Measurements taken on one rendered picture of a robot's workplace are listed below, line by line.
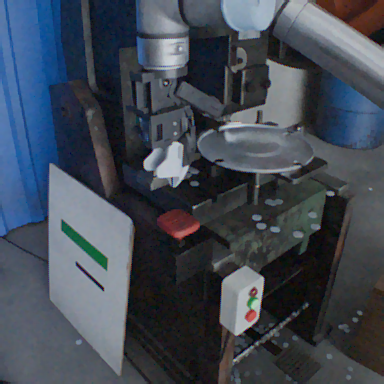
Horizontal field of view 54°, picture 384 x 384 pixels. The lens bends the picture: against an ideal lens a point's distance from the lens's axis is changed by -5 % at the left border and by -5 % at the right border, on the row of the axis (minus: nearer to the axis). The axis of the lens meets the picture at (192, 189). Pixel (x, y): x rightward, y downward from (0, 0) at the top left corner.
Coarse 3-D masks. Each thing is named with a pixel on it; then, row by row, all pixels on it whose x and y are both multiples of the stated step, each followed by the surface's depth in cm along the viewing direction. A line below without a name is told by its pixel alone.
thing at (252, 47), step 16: (240, 32) 85; (256, 32) 88; (240, 48) 85; (256, 48) 90; (192, 64) 94; (208, 64) 90; (240, 64) 87; (256, 64) 92; (192, 80) 96; (208, 80) 92; (224, 80) 88; (240, 80) 87; (256, 80) 90; (224, 96) 90; (240, 96) 89; (256, 96) 92
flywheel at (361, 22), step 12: (324, 0) 106; (336, 0) 103; (348, 0) 101; (360, 0) 98; (372, 0) 96; (336, 12) 105; (348, 12) 102; (360, 12) 99; (372, 12) 94; (348, 24) 100; (360, 24) 97; (372, 24) 95; (372, 36) 98
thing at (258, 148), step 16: (224, 128) 108; (240, 128) 108; (256, 128) 108; (272, 128) 108; (208, 144) 98; (224, 144) 98; (240, 144) 97; (256, 144) 97; (272, 144) 97; (288, 144) 98; (304, 144) 99; (224, 160) 90; (240, 160) 90; (256, 160) 90; (272, 160) 90; (288, 160) 90; (304, 160) 90
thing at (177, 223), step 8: (160, 216) 74; (168, 216) 74; (176, 216) 74; (184, 216) 74; (192, 216) 74; (160, 224) 73; (168, 224) 72; (176, 224) 72; (184, 224) 72; (192, 224) 72; (168, 232) 71; (176, 232) 70; (184, 232) 70; (176, 240) 75
